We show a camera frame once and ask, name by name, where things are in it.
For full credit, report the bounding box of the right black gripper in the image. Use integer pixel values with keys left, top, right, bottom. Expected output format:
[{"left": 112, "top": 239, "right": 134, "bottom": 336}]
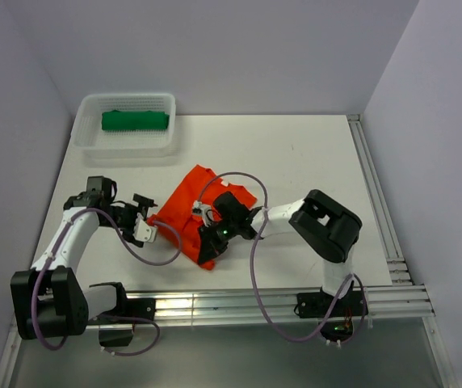
[{"left": 198, "top": 218, "right": 239, "bottom": 264}]

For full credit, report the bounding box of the orange polo t shirt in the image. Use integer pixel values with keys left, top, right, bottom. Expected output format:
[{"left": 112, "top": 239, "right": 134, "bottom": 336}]
[{"left": 147, "top": 165, "right": 257, "bottom": 271}]

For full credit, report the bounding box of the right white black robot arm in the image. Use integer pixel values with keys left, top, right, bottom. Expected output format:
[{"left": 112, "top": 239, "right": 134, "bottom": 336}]
[{"left": 192, "top": 189, "right": 362, "bottom": 315}]

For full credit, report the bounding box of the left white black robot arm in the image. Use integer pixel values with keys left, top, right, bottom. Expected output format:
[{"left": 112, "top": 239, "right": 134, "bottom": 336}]
[{"left": 10, "top": 176, "right": 155, "bottom": 340}]

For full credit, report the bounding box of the white perforated plastic basket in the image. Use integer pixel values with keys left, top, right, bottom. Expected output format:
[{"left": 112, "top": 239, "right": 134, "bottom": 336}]
[{"left": 71, "top": 92, "right": 179, "bottom": 160}]

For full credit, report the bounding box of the rolled green t shirt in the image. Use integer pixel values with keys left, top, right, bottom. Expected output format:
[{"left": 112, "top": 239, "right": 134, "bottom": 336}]
[{"left": 101, "top": 110, "right": 170, "bottom": 132}]

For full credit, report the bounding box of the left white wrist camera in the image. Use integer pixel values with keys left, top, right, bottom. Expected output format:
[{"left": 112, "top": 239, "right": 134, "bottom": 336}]
[{"left": 132, "top": 219, "right": 158, "bottom": 243}]

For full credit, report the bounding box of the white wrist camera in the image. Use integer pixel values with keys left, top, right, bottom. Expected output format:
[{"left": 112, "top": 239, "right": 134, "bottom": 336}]
[
  {"left": 132, "top": 219, "right": 158, "bottom": 243},
  {"left": 191, "top": 200, "right": 212, "bottom": 226}
]

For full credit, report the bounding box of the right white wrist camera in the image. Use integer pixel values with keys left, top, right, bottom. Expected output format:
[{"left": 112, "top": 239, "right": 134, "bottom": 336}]
[{"left": 191, "top": 200, "right": 212, "bottom": 226}]

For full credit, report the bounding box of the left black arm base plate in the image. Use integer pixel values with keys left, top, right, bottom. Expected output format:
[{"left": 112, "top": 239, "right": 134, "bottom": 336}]
[{"left": 97, "top": 297, "right": 156, "bottom": 324}]

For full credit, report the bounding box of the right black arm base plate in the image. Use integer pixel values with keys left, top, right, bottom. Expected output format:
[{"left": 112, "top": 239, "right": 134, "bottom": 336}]
[{"left": 294, "top": 290, "right": 368, "bottom": 319}]

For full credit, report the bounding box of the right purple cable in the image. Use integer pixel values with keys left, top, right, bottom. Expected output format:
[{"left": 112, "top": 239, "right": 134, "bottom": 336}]
[{"left": 196, "top": 171, "right": 368, "bottom": 345}]

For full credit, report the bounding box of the right side aluminium rail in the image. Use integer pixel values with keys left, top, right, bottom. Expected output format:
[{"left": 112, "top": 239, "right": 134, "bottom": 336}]
[{"left": 346, "top": 114, "right": 417, "bottom": 286}]

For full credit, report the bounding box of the front aluminium rail frame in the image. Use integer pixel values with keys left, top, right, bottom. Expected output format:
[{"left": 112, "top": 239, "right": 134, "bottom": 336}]
[{"left": 0, "top": 285, "right": 458, "bottom": 387}]

